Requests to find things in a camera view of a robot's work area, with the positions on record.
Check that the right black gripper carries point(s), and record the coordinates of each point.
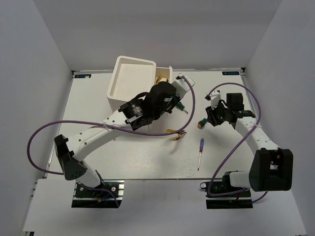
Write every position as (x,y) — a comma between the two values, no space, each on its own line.
(211,116)

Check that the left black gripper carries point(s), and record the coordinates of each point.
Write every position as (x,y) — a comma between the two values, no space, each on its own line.
(176,99)

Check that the green orange stubby screwdriver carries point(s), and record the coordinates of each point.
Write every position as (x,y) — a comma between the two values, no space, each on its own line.
(202,123)

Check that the yellow needle-nose pliers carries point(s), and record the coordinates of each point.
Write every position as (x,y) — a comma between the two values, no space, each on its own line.
(162,79)
(179,134)

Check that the white drawer cabinet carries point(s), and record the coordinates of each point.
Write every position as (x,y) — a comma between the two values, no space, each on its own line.
(131,76)

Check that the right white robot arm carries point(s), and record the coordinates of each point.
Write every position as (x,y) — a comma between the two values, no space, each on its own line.
(272,166)

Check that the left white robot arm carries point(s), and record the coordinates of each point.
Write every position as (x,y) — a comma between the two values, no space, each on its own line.
(140,111)

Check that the green stubby flathead screwdriver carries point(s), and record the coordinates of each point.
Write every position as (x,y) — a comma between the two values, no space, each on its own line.
(181,107)

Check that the blue red precision screwdriver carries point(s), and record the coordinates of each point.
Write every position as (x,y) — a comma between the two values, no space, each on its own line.
(201,146)

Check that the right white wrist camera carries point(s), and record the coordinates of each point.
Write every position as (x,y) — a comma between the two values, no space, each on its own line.
(214,97)

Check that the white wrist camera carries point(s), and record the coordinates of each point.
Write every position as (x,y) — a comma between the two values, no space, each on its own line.
(214,97)
(182,85)

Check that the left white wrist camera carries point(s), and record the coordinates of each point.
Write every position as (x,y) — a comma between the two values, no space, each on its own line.
(182,85)

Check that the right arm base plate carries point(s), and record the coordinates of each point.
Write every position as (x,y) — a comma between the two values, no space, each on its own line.
(236,201)

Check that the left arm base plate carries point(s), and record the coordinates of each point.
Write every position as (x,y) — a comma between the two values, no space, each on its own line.
(111,198)

